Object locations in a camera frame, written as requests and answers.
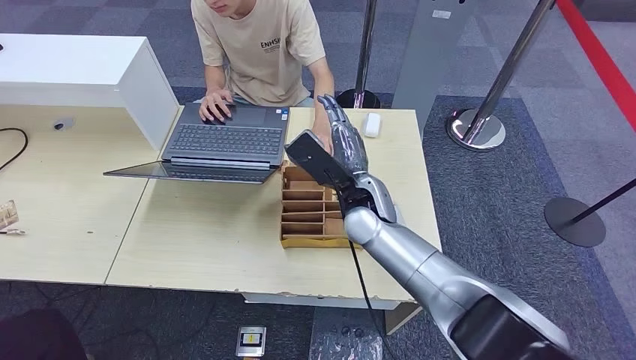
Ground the person's right hand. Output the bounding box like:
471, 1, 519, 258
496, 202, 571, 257
198, 89, 235, 124

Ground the person's left hand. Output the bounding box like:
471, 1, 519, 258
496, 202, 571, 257
311, 116, 335, 156

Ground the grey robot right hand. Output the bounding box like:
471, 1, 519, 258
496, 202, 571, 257
316, 94, 371, 178

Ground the wooden card organizer box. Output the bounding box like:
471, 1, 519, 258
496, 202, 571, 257
279, 161, 362, 250

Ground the person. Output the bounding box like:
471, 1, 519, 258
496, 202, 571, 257
190, 0, 337, 156

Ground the brown patterned card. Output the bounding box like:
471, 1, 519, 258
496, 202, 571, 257
0, 199, 20, 230

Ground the small white device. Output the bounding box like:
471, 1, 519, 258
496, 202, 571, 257
361, 112, 383, 139

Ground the dark grey open laptop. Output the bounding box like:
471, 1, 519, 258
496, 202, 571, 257
103, 103, 290, 185

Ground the chrome stanchion black base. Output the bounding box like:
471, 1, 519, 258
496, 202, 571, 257
335, 0, 382, 110

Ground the white counter box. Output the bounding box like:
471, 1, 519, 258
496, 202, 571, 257
0, 33, 180, 151

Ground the floor socket plate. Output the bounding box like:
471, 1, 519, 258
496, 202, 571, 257
235, 326, 267, 359

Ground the black stanchion round base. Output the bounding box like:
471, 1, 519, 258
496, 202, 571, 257
543, 178, 636, 248

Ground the red barrier belt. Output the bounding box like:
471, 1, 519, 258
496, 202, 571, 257
555, 0, 636, 133

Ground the pale wrist camera black mount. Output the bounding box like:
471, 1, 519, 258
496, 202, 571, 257
284, 130, 359, 200

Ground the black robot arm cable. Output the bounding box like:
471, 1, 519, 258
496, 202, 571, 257
346, 241, 389, 360

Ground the plastic wrapped grey base plate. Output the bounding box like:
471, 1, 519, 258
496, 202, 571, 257
307, 307, 386, 360

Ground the black cable on desk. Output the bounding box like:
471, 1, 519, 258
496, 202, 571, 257
0, 127, 29, 173

